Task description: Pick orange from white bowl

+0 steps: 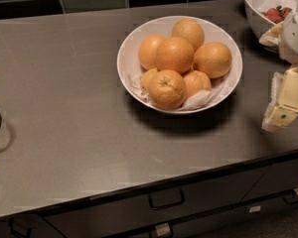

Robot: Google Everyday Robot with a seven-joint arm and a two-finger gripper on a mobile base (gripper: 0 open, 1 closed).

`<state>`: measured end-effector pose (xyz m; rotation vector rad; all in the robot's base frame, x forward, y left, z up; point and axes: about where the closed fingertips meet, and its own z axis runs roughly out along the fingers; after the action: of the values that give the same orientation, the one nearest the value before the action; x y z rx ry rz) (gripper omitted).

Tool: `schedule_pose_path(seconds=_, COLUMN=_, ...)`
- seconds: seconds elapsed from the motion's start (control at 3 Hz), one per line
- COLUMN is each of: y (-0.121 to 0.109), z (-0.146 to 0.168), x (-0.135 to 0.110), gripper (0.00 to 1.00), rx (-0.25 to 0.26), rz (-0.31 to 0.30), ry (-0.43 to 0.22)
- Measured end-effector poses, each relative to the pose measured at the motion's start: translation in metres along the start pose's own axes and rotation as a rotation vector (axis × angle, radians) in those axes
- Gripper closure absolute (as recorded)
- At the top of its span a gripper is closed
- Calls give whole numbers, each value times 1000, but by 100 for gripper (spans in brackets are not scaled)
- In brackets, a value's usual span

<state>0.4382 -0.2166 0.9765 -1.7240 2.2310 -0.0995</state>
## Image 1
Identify black drawer handle right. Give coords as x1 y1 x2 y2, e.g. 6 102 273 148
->
283 187 298 205

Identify black drawer handle left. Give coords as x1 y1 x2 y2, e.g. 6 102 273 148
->
8 217 32 238

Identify white bowl with strawberries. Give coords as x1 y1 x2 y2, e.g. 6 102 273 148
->
244 0 298 53

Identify black drawer handle centre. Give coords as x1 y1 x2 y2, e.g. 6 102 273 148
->
148 188 185 210

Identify white paper in bowl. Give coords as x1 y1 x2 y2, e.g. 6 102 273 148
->
127 75 227 114

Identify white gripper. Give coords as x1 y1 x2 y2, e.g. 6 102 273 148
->
259 3 298 132

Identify lower drawer handle label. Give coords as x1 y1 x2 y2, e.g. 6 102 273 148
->
149 223 174 238

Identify strawberries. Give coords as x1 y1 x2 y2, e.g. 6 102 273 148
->
263 5 292 24

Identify white bowl with oranges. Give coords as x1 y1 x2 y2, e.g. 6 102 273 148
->
117 16 242 115

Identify black drawer handle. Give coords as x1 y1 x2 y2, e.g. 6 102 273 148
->
283 187 298 205
148 188 185 210
8 217 32 238

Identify small left front orange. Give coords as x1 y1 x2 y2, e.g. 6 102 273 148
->
140 68 158 95

